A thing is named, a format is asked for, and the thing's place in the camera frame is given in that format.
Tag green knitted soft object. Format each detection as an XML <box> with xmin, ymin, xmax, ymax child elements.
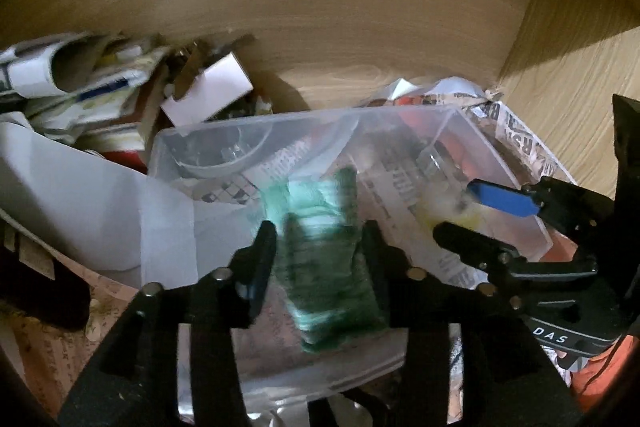
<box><xmin>262</xmin><ymin>167</ymin><xmax>386</xmax><ymax>353</ymax></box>

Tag orange sleeve forearm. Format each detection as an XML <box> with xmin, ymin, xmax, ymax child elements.
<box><xmin>570</xmin><ymin>335</ymin><xmax>639</xmax><ymax>412</ymax></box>

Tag yellow plush ball toy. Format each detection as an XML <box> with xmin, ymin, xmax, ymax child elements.
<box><xmin>416</xmin><ymin>192</ymin><xmax>482</xmax><ymax>231</ymax></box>

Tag clear plastic storage box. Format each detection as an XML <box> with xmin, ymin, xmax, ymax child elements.
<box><xmin>141</xmin><ymin>105</ymin><xmax>551</xmax><ymax>413</ymax></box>

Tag newspaper-print table mat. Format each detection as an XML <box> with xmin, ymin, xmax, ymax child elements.
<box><xmin>359</xmin><ymin>76</ymin><xmax>576</xmax><ymax>184</ymax></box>

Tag white box lid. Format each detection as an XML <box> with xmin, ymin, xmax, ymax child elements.
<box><xmin>1</xmin><ymin>114</ymin><xmax>257</xmax><ymax>288</ymax></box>

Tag stack of papers and magazines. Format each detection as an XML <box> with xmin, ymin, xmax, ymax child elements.
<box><xmin>1</xmin><ymin>32</ymin><xmax>190</xmax><ymax>155</ymax></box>

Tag white small card box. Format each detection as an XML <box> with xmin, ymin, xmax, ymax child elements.
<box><xmin>160</xmin><ymin>53</ymin><xmax>254</xmax><ymax>127</ymax></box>

